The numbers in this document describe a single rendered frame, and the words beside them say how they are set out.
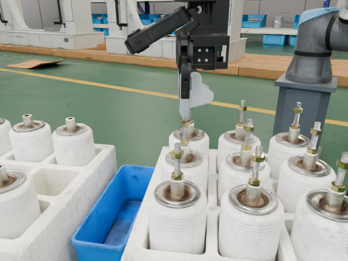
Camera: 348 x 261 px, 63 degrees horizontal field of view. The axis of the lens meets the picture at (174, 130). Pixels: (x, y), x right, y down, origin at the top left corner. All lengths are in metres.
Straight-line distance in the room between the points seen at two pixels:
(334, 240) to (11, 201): 0.49
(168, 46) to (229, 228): 2.57
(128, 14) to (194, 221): 3.06
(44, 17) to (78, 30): 4.26
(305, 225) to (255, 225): 0.08
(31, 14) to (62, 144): 7.23
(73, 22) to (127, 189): 3.16
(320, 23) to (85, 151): 0.79
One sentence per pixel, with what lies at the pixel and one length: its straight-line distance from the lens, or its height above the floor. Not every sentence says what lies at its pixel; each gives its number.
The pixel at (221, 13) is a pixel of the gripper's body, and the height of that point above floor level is 0.52.
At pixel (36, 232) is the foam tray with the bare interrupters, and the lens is 0.55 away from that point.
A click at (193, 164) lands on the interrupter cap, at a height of 0.25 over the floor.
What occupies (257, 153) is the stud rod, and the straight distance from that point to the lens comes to 0.42.
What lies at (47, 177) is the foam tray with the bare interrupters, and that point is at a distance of 0.76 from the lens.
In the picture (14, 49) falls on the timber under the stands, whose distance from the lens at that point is 4.63.
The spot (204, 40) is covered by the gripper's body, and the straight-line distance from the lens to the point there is 0.47.
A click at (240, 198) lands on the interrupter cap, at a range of 0.46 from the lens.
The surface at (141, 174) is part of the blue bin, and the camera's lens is 0.81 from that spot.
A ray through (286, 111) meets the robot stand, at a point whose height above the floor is 0.20.
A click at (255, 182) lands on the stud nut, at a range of 0.44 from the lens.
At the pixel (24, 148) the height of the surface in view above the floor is 0.21.
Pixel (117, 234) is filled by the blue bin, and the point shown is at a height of 0.00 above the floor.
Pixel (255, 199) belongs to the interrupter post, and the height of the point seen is 0.26.
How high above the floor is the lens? 0.52
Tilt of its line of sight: 23 degrees down
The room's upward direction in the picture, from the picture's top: straight up
